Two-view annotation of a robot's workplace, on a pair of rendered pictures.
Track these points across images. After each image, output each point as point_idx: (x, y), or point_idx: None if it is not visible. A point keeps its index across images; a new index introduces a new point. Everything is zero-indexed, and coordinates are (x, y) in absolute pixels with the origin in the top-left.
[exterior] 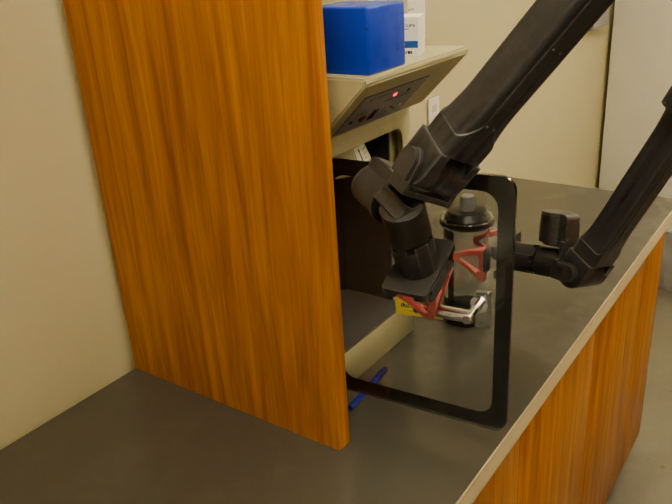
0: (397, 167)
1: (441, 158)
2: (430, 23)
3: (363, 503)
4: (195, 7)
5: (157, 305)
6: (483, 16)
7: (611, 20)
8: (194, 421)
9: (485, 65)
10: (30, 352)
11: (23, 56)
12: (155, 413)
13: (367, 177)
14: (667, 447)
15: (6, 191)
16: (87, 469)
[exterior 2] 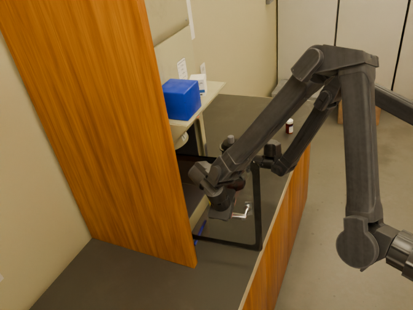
0: (210, 175)
1: (230, 173)
2: (196, 29)
3: (209, 294)
4: (101, 100)
5: (99, 214)
6: (219, 16)
7: None
8: (127, 263)
9: (244, 133)
10: (44, 248)
11: (12, 120)
12: (108, 262)
13: (195, 171)
14: (318, 200)
15: (18, 185)
16: (85, 298)
